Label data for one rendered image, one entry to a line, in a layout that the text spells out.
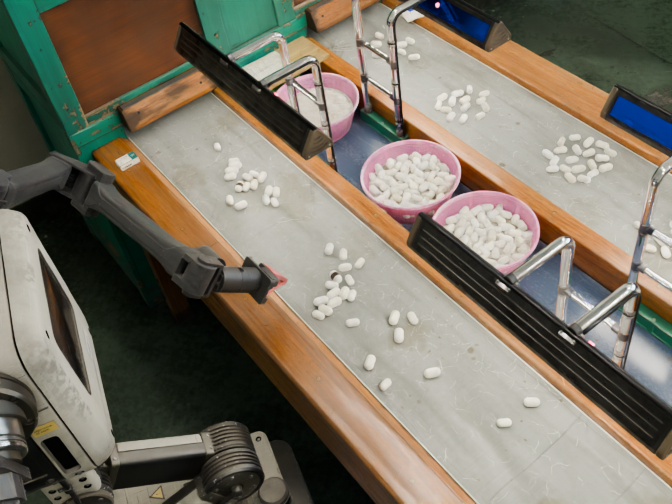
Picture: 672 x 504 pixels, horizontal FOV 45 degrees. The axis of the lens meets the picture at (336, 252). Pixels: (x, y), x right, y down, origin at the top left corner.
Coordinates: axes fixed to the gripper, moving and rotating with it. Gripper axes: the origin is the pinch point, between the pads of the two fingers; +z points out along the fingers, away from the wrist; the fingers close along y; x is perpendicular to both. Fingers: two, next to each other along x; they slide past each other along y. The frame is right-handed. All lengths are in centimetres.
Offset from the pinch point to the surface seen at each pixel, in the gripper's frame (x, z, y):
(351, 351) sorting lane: 6.0, 9.9, -19.1
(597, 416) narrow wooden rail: -13, 29, -66
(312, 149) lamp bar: -28.9, 0.6, 10.0
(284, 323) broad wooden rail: 9.2, 2.3, -4.0
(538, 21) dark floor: -73, 213, 117
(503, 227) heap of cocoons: -28, 48, -15
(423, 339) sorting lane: -3.3, 20.7, -27.4
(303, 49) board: -35, 51, 81
